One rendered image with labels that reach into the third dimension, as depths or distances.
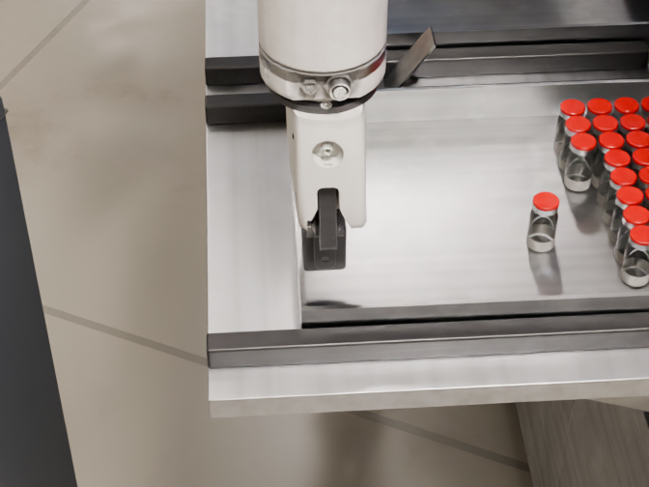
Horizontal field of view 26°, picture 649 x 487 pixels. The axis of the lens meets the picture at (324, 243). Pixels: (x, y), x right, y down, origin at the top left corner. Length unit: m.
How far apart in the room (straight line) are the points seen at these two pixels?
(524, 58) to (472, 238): 0.23
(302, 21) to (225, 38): 0.46
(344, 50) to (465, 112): 0.36
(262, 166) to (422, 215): 0.15
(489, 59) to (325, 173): 0.38
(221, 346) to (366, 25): 0.26
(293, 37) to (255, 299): 0.26
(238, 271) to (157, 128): 1.58
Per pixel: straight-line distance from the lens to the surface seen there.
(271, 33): 0.90
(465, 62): 1.28
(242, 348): 1.00
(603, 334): 1.03
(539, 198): 1.09
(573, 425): 1.69
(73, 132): 2.67
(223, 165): 1.18
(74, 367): 2.24
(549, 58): 1.29
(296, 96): 0.91
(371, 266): 1.09
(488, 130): 1.22
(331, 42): 0.88
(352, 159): 0.93
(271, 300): 1.06
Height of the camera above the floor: 1.63
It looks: 43 degrees down
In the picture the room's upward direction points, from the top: straight up
